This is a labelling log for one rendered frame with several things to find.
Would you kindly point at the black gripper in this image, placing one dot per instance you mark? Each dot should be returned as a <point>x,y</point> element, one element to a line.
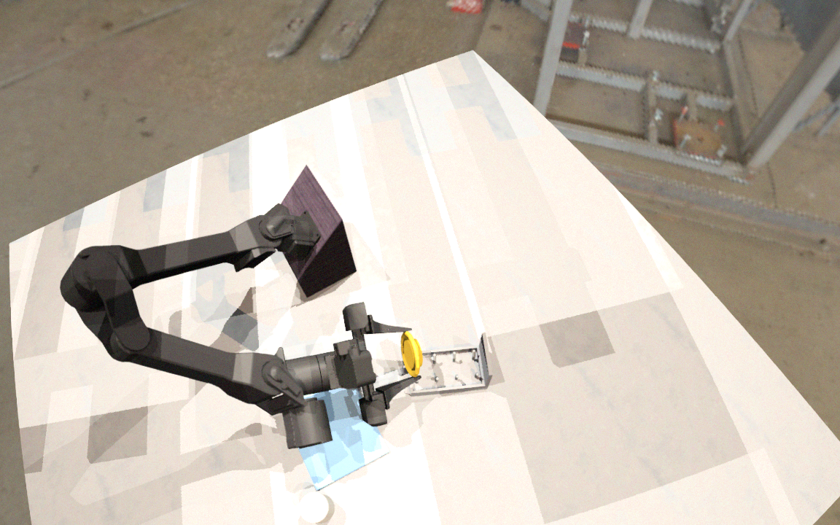
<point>375,402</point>

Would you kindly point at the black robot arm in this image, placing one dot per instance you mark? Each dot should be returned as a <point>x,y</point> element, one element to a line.
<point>99,284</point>

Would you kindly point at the yellow plate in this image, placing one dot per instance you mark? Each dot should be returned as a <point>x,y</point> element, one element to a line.
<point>411,354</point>

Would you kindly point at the white dish rack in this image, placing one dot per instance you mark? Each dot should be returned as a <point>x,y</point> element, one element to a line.
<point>452,370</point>

